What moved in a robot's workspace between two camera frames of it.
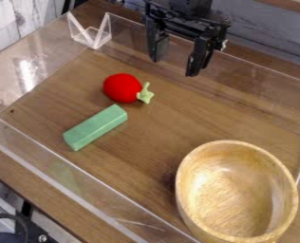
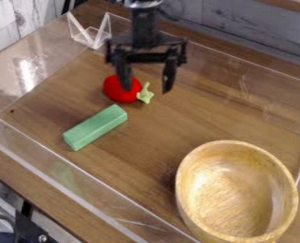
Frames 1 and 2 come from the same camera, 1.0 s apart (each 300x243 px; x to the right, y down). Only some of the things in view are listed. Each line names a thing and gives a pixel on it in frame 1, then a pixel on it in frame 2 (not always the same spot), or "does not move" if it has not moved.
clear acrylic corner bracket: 93,37 does not move
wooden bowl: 238,194 does not move
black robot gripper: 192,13 -> 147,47
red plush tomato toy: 125,88 does not move
